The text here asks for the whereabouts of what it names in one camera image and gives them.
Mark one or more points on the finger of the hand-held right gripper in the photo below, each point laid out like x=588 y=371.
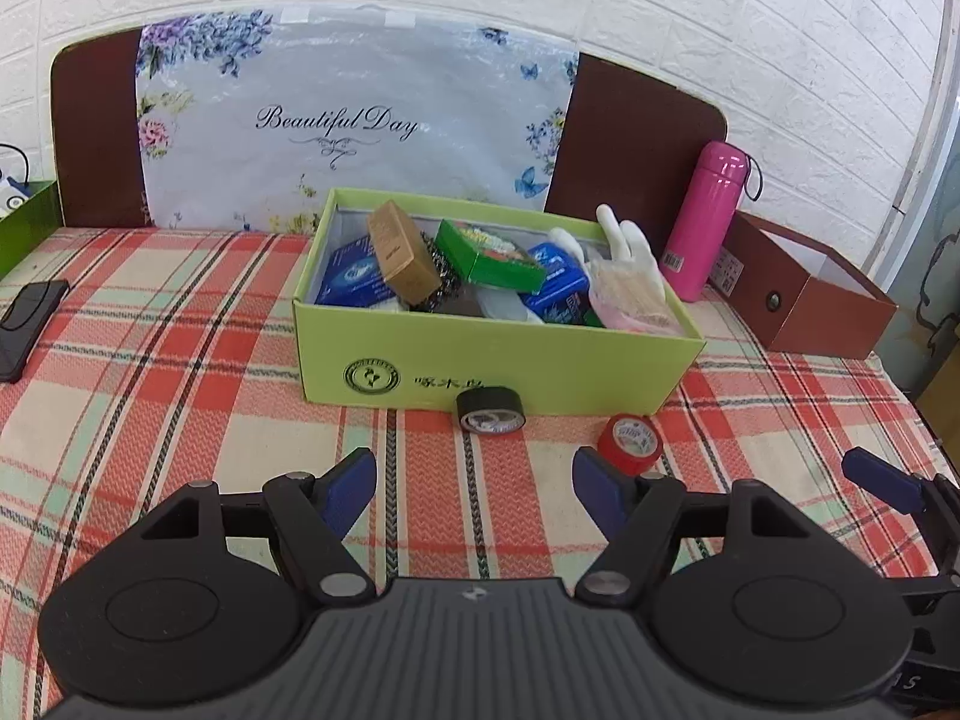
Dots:
x=881 y=476

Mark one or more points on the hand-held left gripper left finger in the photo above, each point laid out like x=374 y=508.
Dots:
x=349 y=491

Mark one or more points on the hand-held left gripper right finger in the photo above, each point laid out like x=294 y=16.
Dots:
x=600 y=491

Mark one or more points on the red tape roll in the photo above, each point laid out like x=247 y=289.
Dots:
x=630 y=439

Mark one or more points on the black tape roll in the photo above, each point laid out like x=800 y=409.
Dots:
x=487 y=401

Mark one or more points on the light green cardboard box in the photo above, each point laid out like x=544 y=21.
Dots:
x=525 y=360

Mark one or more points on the blue plastic container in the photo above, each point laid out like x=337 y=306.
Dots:
x=559 y=292

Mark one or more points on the translucent grey case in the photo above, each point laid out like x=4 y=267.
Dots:
x=502 y=307

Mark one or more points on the blue medicine box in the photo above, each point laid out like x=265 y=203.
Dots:
x=349 y=274

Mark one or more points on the steel wool scourer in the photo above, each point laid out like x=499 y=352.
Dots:
x=448 y=277

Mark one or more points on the white glove pink cuff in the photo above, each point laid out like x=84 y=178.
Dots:
x=630 y=247

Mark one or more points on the brown kraft box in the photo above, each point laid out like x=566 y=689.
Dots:
x=401 y=251

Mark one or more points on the small green box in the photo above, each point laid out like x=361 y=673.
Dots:
x=487 y=255

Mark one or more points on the brown cardboard carton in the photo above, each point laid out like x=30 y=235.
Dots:
x=945 y=397

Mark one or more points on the brown cardboard box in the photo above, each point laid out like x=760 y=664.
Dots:
x=825 y=322

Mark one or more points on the plaid bed sheet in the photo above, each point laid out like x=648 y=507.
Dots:
x=187 y=405

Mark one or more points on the pink thermos bottle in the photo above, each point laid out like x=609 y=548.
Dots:
x=705 y=217

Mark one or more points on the floral plastic bag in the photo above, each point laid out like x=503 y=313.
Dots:
x=337 y=172

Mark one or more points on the black smartphone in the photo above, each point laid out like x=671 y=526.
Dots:
x=26 y=322

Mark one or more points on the dark green tray box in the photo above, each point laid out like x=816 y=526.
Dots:
x=30 y=232

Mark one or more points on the brown wooden headboard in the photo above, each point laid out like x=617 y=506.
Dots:
x=90 y=135

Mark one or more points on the white round-button device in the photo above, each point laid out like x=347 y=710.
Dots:
x=11 y=193

